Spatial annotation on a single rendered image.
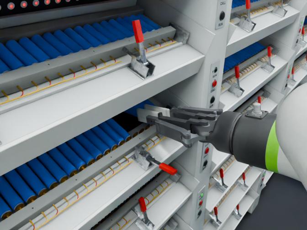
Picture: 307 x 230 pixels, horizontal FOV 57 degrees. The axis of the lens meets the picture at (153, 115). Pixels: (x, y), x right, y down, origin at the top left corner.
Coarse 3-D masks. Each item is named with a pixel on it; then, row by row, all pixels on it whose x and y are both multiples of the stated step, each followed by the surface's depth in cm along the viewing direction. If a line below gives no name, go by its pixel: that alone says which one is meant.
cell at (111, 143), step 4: (92, 128) 60; (96, 128) 59; (100, 128) 60; (96, 132) 59; (100, 132) 59; (104, 132) 59; (100, 136) 59; (104, 136) 58; (108, 136) 59; (104, 140) 58; (108, 140) 58; (112, 140) 58; (108, 144) 58; (112, 144) 58; (116, 144) 59
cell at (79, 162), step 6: (66, 144) 55; (60, 150) 54; (66, 150) 54; (72, 150) 54; (66, 156) 53; (72, 156) 53; (78, 156) 54; (72, 162) 53; (78, 162) 52; (84, 162) 53; (78, 168) 52
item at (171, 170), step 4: (148, 156) 58; (148, 160) 57; (152, 160) 57; (156, 160) 57; (156, 164) 56; (160, 164) 55; (164, 164) 55; (160, 168) 55; (164, 168) 54; (168, 168) 54; (172, 168) 54; (168, 172) 54; (172, 172) 53
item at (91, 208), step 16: (160, 96) 73; (176, 96) 70; (144, 128) 66; (160, 144) 64; (176, 144) 65; (96, 160) 56; (160, 160) 61; (112, 176) 55; (128, 176) 56; (144, 176) 57; (80, 192) 50; (96, 192) 51; (112, 192) 52; (128, 192) 55; (80, 208) 48; (96, 208) 49; (112, 208) 53; (48, 224) 45; (64, 224) 46; (80, 224) 46
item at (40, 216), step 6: (156, 138) 64; (144, 144) 62; (126, 156) 58; (120, 162) 57; (108, 168) 55; (114, 168) 56; (90, 180) 52; (96, 180) 53; (84, 186) 51; (78, 192) 50; (66, 198) 48; (60, 204) 47; (48, 210) 46; (42, 216) 45; (36, 222) 44; (24, 228) 43
